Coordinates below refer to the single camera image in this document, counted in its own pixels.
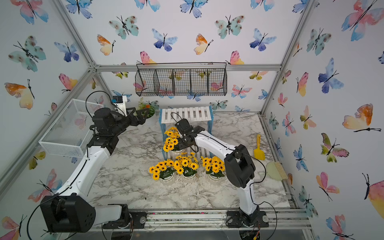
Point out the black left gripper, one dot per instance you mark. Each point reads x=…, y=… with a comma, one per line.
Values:
x=130, y=117

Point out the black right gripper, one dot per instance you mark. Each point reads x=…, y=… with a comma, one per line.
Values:
x=180, y=145

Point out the sunflower pot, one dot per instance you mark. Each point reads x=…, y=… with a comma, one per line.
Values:
x=214, y=167
x=186, y=165
x=162, y=170
x=172, y=140

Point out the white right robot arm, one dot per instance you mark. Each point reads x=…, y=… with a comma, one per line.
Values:
x=240, y=171

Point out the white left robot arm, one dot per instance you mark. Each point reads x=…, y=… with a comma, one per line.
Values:
x=68, y=211

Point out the orange flower green plant pot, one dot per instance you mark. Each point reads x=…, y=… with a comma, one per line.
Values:
x=148, y=107

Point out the yellow plastic garden shovel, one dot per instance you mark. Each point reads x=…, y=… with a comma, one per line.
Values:
x=258, y=153

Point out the small hand brush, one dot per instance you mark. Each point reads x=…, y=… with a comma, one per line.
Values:
x=276, y=171

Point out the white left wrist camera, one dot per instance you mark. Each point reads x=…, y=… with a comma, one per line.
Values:
x=120, y=103

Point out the black wire wall basket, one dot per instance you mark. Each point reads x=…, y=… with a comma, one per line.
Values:
x=181, y=79

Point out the white mesh wall basket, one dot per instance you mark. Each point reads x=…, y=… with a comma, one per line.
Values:
x=70, y=133

